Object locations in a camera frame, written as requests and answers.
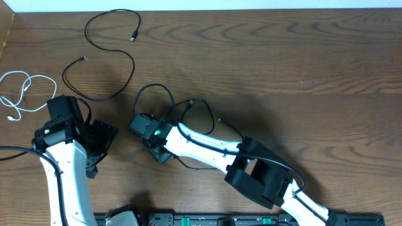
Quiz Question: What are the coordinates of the black usb cable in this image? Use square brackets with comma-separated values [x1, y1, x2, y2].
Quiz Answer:
[166, 98, 245, 171]
[62, 8, 141, 102]

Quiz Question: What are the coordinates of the white usb cable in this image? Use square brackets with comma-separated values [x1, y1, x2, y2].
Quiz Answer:
[0, 70, 58, 122]

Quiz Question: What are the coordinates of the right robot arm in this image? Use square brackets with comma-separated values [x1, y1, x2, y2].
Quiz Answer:
[128, 114, 337, 225]

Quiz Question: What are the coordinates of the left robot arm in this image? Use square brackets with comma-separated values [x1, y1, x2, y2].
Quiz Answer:
[32, 95, 118, 225]

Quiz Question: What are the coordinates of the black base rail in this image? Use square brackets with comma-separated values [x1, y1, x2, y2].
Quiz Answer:
[95, 213, 386, 226]

